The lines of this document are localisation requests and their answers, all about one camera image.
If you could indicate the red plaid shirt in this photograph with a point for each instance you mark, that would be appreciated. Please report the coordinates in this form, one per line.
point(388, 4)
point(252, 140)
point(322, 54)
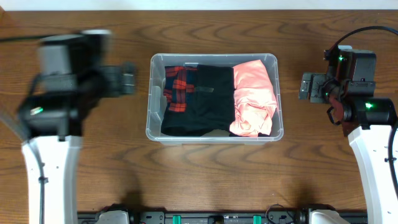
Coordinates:
point(179, 87)

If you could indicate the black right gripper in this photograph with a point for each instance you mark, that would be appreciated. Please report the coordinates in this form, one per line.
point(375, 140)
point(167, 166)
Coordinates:
point(322, 81)

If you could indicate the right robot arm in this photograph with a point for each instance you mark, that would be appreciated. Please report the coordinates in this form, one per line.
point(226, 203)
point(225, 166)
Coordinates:
point(369, 123)

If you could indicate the black garment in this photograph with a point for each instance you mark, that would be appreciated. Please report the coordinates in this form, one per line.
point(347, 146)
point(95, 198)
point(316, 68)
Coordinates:
point(177, 124)
point(212, 106)

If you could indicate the pink garment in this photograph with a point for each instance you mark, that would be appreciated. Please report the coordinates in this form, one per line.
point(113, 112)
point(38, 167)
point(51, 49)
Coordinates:
point(255, 102)

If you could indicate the dark navy garment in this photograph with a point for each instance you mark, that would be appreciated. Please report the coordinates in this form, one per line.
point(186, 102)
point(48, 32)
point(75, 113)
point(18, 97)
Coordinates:
point(249, 135)

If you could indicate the clear plastic storage bin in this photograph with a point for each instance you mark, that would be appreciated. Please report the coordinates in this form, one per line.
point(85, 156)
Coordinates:
point(157, 101)

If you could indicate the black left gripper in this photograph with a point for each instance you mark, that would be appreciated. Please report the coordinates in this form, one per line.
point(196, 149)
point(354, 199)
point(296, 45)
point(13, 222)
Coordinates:
point(127, 79)

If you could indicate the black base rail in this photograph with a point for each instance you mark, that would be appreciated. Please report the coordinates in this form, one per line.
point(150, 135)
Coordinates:
point(316, 213)

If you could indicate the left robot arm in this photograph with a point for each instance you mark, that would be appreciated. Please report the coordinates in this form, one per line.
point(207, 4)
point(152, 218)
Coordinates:
point(75, 80)

